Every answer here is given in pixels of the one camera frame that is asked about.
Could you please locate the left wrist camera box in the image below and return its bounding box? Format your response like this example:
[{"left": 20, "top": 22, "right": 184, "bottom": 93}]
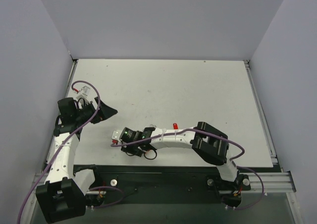
[{"left": 77, "top": 86, "right": 91, "bottom": 97}]

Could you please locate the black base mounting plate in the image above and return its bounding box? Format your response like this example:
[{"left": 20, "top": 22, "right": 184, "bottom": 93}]
[{"left": 74, "top": 165, "right": 251, "bottom": 206}]

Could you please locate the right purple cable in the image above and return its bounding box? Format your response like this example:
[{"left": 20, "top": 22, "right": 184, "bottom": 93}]
[{"left": 110, "top": 128, "right": 246, "bottom": 162}]

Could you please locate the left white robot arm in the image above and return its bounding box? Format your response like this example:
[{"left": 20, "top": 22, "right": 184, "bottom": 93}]
[{"left": 36, "top": 98, "right": 118, "bottom": 224}]

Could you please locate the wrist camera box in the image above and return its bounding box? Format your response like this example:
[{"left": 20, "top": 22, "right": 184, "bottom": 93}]
[
  {"left": 77, "top": 86, "right": 91, "bottom": 97},
  {"left": 111, "top": 130, "right": 122, "bottom": 145}
]

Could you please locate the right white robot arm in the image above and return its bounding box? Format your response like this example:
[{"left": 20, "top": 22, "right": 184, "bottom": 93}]
[{"left": 118, "top": 122, "right": 238, "bottom": 182}]

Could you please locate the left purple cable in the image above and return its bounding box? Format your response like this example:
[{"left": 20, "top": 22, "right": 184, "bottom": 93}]
[{"left": 16, "top": 80, "right": 102, "bottom": 224}]

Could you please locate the purple cable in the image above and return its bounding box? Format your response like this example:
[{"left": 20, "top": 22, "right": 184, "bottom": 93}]
[
  {"left": 16, "top": 80, "right": 102, "bottom": 224},
  {"left": 110, "top": 128, "right": 246, "bottom": 162}
]

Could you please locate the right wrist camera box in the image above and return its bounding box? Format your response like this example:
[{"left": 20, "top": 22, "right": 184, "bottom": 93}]
[{"left": 111, "top": 130, "right": 122, "bottom": 145}]

